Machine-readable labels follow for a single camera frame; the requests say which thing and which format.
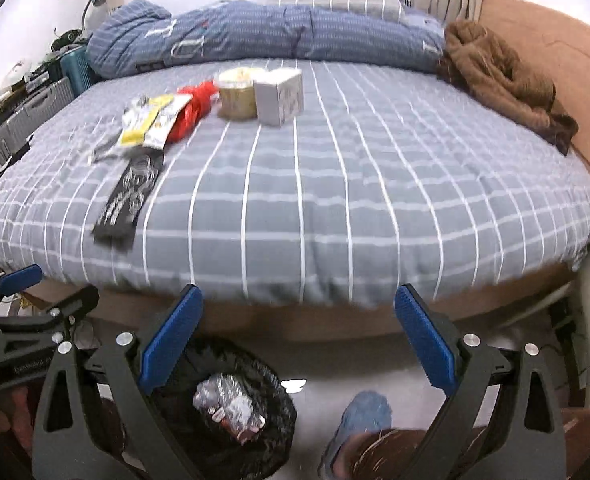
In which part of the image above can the black-lined round trash bin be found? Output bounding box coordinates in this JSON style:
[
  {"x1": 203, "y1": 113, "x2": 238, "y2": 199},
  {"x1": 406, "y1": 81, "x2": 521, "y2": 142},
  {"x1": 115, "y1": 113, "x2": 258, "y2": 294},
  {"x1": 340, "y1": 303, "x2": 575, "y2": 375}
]
[{"x1": 152, "y1": 336, "x2": 297, "y2": 479}]

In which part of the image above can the grey checked mattress sheet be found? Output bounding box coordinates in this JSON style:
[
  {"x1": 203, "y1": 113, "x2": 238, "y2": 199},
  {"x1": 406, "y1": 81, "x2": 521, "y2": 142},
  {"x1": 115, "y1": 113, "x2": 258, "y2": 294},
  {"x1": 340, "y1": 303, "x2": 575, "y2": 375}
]
[{"x1": 0, "y1": 61, "x2": 590, "y2": 308}]

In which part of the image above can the red plastic bag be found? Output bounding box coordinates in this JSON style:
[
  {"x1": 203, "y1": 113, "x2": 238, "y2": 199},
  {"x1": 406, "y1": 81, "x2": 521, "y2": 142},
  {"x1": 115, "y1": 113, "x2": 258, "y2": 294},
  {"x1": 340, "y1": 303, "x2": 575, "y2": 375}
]
[{"x1": 166, "y1": 79, "x2": 218, "y2": 145}]

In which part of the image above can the black patterned wrapper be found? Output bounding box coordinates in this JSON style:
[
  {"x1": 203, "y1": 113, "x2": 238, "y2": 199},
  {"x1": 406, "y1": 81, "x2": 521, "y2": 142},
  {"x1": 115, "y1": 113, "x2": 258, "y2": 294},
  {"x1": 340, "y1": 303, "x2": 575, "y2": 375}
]
[{"x1": 92, "y1": 148, "x2": 165, "y2": 250}]

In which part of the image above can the yellow white snack bag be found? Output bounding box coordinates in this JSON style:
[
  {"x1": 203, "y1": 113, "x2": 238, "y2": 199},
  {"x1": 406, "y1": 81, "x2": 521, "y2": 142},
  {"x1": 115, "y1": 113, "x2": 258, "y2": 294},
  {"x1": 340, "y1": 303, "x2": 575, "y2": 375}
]
[{"x1": 116, "y1": 93, "x2": 192, "y2": 151}]

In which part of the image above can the wooden bed frame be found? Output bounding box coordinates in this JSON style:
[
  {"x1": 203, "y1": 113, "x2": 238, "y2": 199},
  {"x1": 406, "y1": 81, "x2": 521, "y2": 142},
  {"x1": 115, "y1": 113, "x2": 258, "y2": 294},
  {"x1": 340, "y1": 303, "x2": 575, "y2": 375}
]
[{"x1": 0, "y1": 0, "x2": 590, "y2": 338}]

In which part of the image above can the white cardboard box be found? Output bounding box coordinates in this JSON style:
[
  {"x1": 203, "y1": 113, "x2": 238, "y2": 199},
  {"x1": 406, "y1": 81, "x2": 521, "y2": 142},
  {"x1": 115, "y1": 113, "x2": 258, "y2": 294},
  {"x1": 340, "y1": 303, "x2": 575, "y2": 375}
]
[{"x1": 253, "y1": 67, "x2": 304, "y2": 127}]

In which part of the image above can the silver foil snack wrapper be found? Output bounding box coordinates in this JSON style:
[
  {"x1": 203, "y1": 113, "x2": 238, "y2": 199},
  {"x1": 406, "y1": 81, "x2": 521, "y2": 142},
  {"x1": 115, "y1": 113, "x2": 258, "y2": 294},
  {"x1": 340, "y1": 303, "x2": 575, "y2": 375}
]
[{"x1": 192, "y1": 374, "x2": 266, "y2": 444}]

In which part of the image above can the black power adapter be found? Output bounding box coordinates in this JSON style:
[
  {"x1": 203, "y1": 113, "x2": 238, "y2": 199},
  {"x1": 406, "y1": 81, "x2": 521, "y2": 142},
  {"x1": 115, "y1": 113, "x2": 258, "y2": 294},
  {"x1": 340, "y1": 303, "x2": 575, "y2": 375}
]
[{"x1": 10, "y1": 140, "x2": 30, "y2": 165}]

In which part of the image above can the right light blue slipper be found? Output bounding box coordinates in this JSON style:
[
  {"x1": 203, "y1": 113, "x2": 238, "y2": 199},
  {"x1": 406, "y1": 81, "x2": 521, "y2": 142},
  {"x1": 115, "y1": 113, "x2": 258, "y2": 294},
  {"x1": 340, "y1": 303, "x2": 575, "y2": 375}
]
[{"x1": 318, "y1": 390, "x2": 393, "y2": 479}]

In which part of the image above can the teal suitcase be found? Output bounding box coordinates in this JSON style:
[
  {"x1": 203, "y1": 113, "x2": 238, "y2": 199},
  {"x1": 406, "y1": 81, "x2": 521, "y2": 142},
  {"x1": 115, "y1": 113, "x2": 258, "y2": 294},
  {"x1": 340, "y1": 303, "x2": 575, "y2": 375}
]
[{"x1": 58, "y1": 47, "x2": 98, "y2": 96}]

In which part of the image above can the blue striped duvet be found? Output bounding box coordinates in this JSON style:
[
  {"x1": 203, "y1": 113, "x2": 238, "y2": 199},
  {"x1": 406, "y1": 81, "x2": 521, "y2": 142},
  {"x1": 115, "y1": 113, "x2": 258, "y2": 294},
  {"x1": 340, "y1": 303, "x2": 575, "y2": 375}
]
[{"x1": 86, "y1": 0, "x2": 445, "y2": 79}]

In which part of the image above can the brown fleece garment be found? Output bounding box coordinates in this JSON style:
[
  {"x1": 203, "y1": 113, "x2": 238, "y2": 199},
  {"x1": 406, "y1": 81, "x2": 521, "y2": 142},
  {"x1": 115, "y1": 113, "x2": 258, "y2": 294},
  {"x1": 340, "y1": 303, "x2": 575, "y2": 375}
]
[{"x1": 437, "y1": 20, "x2": 578, "y2": 155}]

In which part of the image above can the yellow instant cup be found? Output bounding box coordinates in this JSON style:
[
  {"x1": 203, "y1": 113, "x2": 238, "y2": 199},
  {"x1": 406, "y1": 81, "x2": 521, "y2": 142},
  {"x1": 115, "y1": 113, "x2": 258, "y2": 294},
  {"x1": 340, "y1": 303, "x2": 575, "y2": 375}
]
[{"x1": 214, "y1": 66, "x2": 268, "y2": 120}]

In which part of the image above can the grey hard suitcase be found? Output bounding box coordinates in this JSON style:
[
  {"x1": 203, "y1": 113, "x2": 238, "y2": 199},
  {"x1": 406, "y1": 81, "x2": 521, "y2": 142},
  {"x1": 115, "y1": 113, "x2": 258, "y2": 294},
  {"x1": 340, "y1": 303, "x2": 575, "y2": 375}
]
[{"x1": 0, "y1": 77, "x2": 74, "y2": 165}]

